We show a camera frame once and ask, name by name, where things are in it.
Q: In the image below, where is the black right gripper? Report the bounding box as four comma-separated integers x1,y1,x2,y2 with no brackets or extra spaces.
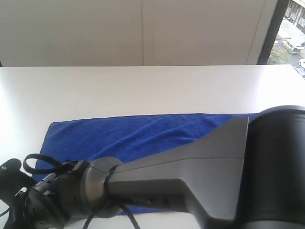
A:
14,167,91,229

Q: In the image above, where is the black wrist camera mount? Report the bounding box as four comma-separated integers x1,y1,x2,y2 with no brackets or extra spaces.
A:
0,158,36,229

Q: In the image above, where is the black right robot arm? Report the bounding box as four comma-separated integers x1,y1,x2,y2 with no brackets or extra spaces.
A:
11,105,305,229

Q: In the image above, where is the blue microfiber towel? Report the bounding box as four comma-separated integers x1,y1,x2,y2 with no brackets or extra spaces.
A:
31,112,263,215

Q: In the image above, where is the white van outside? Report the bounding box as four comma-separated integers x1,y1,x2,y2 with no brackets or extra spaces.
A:
285,41,305,54

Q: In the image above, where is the black window frame post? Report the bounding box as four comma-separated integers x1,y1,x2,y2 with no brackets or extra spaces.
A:
256,0,289,65

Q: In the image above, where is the black velcro strap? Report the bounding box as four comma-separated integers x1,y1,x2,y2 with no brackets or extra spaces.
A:
23,154,89,177

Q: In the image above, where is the white car outside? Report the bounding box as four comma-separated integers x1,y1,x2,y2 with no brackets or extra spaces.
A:
298,59,305,69

